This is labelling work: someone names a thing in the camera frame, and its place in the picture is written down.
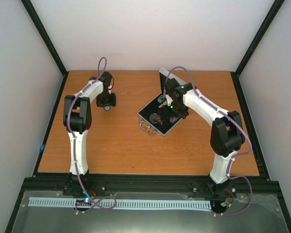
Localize tall purple chip stack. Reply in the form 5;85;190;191
169;117;179;123

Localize clear round dealer button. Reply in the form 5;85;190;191
149;113;159;124

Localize aluminium poker case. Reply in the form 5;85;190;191
137;68;192;136

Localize black aluminium frame rail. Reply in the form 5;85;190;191
21;173;281;199

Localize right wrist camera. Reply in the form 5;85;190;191
163;78;180;106

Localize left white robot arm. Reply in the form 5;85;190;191
63;71;116;175

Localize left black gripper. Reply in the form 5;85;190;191
96;91;115;108

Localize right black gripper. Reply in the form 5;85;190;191
159;101;189;121

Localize red black triangular button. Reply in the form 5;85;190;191
153;116;163;125

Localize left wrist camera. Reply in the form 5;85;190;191
102;71;114;92

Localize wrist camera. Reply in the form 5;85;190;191
163;78;180;106
102;71;114;92

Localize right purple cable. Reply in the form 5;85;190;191
163;66;253;217

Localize white slotted cable duct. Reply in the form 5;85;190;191
28;197;211;211

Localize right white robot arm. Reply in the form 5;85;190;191
159;79;249;192

